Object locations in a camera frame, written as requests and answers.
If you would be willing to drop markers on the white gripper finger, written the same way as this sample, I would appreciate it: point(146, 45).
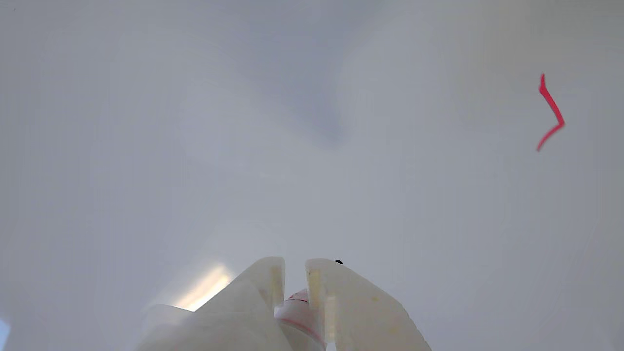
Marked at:
point(234, 317)
point(360, 317)

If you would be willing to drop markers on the white marker pen red end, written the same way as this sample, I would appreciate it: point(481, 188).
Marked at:
point(297, 314)

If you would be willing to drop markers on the large white whiteboard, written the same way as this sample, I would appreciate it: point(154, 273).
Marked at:
point(243, 146)

